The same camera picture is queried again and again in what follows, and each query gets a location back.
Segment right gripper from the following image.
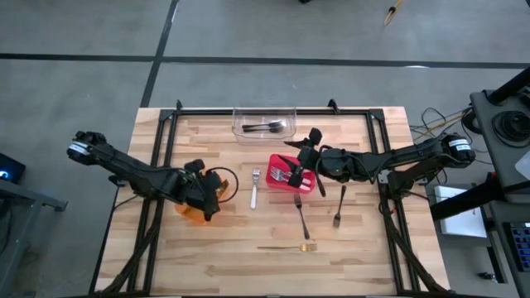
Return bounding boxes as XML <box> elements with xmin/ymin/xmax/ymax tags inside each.
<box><xmin>277</xmin><ymin>138</ymin><xmax>354</xmax><ymax>189</ymax></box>

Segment grey side table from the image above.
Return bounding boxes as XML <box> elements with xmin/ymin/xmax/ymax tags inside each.
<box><xmin>0</xmin><ymin>177</ymin><xmax>69</xmax><ymax>298</ymax></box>

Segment tangle of black cables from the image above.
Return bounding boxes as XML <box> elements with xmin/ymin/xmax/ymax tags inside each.
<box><xmin>409</xmin><ymin>106</ymin><xmax>492</xmax><ymax>144</ymax></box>

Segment clear plastic bin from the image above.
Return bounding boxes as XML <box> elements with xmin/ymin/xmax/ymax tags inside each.
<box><xmin>231</xmin><ymin>106</ymin><xmax>298</xmax><ymax>147</ymax></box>

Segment white sheet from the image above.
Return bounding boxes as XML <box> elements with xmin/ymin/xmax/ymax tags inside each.
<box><xmin>514</xmin><ymin>149</ymin><xmax>530</xmax><ymax>181</ymax></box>

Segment black computer tower blue lights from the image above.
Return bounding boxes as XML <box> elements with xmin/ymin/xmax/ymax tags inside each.
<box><xmin>0</xmin><ymin>151</ymin><xmax>27</xmax><ymax>185</ymax></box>

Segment control keypad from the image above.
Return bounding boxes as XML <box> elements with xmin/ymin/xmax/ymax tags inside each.
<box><xmin>508</xmin><ymin>221</ymin><xmax>530</xmax><ymax>270</ymax></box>

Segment black cable coil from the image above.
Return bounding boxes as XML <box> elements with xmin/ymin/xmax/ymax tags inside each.
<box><xmin>491</xmin><ymin>109</ymin><xmax>530</xmax><ymax>149</ymax></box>

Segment yellow cable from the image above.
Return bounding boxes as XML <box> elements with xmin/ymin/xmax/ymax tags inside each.
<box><xmin>412</xmin><ymin>110</ymin><xmax>473</xmax><ymax>142</ymax></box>

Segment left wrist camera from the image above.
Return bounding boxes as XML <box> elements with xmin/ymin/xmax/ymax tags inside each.
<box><xmin>184</xmin><ymin>158</ymin><xmax>206</xmax><ymax>173</ymax></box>

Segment gold fork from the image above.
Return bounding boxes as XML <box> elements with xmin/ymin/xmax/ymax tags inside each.
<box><xmin>256</xmin><ymin>243</ymin><xmax>319</xmax><ymax>253</ymax></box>

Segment red plastic bin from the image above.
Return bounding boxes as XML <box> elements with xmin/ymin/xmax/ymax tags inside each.
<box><xmin>264</xmin><ymin>152</ymin><xmax>318</xmax><ymax>195</ymax></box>

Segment yellow and black tool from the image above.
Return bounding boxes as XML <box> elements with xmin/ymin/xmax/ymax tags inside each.
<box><xmin>383</xmin><ymin>0</ymin><xmax>405</xmax><ymax>27</ymax></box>

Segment white paper pad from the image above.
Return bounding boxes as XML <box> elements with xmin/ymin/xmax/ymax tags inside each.
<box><xmin>432</xmin><ymin>185</ymin><xmax>489</xmax><ymax>239</ymax></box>

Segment black fork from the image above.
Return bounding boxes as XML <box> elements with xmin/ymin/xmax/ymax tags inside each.
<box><xmin>242</xmin><ymin>120</ymin><xmax>285</xmax><ymax>128</ymax></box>
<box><xmin>332</xmin><ymin>183</ymin><xmax>347</xmax><ymax>229</ymax></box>
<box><xmin>293</xmin><ymin>192</ymin><xmax>311</xmax><ymax>241</ymax></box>
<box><xmin>242</xmin><ymin>126</ymin><xmax>285</xmax><ymax>134</ymax></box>

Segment black post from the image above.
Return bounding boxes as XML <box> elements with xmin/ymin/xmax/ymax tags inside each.
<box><xmin>486</xmin><ymin>65</ymin><xmax>530</xmax><ymax>107</ymax></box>

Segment orange plastic bin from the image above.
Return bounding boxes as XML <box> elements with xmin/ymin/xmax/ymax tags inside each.
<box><xmin>173</xmin><ymin>175</ymin><xmax>231</xmax><ymax>227</ymax></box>

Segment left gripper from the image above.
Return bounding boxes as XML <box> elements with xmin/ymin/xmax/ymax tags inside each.
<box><xmin>171</xmin><ymin>166</ymin><xmax>222</xmax><ymax>223</ymax></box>

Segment grey equipment cart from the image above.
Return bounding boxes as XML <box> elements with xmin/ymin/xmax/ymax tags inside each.
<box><xmin>469</xmin><ymin>89</ymin><xmax>530</xmax><ymax>298</ymax></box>

